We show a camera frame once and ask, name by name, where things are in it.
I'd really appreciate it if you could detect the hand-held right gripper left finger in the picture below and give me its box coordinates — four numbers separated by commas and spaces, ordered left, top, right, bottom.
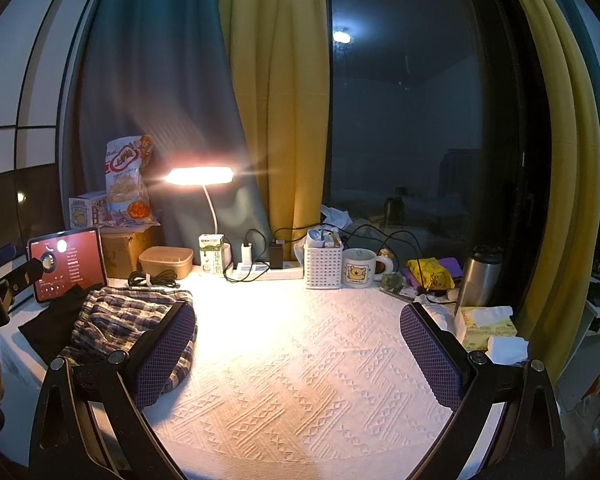
29, 301, 198, 480

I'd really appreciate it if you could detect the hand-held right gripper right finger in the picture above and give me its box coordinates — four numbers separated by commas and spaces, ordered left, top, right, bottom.
399, 302, 566, 480

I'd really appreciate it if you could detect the plaid flannel shirt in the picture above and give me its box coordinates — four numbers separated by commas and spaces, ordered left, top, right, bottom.
60, 287, 199, 396

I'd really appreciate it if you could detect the tablet with red screen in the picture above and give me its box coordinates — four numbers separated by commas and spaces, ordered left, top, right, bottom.
27, 226, 108, 305

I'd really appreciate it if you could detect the yellow tissue box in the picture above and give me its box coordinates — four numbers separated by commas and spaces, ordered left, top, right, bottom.
455, 305, 518, 352

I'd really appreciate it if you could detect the black cloth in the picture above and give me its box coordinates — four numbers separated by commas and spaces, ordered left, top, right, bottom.
17, 287, 111, 366

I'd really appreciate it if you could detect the white crumpled tissue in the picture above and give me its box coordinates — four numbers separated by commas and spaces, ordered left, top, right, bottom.
486, 335, 530, 365

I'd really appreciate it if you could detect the small cartoon printed box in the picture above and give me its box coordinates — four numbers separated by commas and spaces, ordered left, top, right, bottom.
68, 191, 112, 231

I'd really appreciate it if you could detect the yellow printed bag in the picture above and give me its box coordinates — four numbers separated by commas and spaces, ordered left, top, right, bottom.
406, 256, 456, 291

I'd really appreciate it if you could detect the brown lidded food container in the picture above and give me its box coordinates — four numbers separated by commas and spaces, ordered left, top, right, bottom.
138, 246, 194, 280

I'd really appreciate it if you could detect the steel tumbler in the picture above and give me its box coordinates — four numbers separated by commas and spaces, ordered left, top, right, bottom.
453, 245, 503, 317

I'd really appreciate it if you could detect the green and white milk carton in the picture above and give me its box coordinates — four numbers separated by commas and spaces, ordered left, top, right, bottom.
199, 234, 226, 275

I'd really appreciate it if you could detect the white mug with bear print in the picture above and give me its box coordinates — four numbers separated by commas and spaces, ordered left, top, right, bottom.
342, 248, 395, 288

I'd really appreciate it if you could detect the large snack bag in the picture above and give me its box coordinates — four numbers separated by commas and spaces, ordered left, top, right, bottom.
103, 135, 161, 228

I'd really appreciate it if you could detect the white power strip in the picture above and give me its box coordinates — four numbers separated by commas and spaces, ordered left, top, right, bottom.
224, 261, 305, 282

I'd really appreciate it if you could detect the white plastic basket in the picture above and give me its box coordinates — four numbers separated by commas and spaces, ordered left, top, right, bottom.
304, 242, 343, 289

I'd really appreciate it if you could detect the white crumpled paper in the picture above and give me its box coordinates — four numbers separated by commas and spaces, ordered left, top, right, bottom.
321, 205, 353, 231

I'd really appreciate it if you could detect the white desk lamp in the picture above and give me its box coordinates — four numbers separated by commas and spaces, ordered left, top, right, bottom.
165, 165, 236, 276

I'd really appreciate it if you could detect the yellow curtain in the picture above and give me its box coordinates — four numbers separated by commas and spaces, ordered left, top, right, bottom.
219, 0, 331, 263
495, 0, 600, 386

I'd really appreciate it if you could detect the grey-blue curtain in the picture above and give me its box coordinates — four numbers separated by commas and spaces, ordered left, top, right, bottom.
62, 0, 273, 266

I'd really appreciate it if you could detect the dark glass window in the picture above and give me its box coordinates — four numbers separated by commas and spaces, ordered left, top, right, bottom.
327, 0, 553, 286

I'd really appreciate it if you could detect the black coiled cable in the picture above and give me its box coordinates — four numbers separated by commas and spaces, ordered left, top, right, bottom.
127, 269, 181, 290

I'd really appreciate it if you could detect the black charger cable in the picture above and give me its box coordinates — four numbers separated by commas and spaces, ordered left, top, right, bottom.
225, 228, 271, 281

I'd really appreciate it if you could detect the black adapter cable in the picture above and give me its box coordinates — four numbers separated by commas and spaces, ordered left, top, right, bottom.
272, 225, 423, 261

